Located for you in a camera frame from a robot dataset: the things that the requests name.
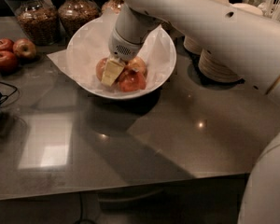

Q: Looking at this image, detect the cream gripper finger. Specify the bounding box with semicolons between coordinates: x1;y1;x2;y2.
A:
101;57;125;86

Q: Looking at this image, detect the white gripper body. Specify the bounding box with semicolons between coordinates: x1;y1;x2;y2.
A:
108;27;144;61

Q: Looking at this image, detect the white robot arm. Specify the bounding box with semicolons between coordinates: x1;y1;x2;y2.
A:
108;0;280;224

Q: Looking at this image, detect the left apple in bowl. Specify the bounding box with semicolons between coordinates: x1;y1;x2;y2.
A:
96;58;107;80

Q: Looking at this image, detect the apple in bowl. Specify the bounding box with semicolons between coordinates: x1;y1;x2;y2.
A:
118;70;147;92
96;58;107;80
126;56;147;76

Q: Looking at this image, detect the front apple in bowl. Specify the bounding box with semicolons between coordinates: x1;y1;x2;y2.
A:
118;70;147;92

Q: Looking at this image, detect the back right apple in bowl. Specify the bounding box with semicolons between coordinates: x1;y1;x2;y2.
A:
126;56;147;76

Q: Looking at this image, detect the white bowl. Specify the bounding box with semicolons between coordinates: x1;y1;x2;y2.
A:
65;14;177;101

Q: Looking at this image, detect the red apple back right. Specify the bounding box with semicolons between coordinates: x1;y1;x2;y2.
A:
13;38;37;60

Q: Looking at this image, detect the red apple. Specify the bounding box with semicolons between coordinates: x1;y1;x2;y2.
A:
0;38;14;52
13;38;37;60
0;50;19;75

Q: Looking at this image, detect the red apple front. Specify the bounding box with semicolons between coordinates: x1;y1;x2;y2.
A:
0;50;19;75

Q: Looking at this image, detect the red apple back left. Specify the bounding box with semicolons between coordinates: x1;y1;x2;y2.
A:
0;38;14;52

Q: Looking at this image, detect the glass jar with cereal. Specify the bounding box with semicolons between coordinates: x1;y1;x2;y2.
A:
15;0;60;46
102;0;124;14
58;0;101;36

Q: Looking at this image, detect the white paper liner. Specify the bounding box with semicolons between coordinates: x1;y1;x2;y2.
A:
47;12;174;95

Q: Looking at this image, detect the back stack of paper bowls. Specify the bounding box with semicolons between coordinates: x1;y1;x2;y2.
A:
184;0;230;55

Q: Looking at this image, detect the glass jar with cereal leftmost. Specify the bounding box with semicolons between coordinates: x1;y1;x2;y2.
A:
15;0;60;46

